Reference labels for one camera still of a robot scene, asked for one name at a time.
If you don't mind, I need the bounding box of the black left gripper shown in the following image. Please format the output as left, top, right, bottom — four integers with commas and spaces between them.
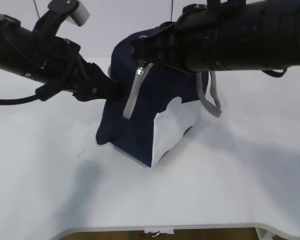
35, 37, 125, 102

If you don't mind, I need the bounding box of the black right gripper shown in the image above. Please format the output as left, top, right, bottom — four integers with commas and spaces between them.
130, 4, 215, 73

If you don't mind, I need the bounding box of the navy insulated lunch bag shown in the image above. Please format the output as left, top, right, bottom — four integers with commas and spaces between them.
96, 26, 222, 168

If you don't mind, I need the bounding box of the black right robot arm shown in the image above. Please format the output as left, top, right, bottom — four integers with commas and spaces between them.
130, 0, 300, 73

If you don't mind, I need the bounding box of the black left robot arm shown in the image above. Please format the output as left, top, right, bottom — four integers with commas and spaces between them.
0, 0, 124, 106

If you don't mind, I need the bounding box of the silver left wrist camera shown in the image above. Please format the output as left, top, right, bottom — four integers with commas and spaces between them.
47, 0, 91, 27

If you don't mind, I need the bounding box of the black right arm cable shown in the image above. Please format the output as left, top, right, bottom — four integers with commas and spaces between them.
261, 67, 288, 79

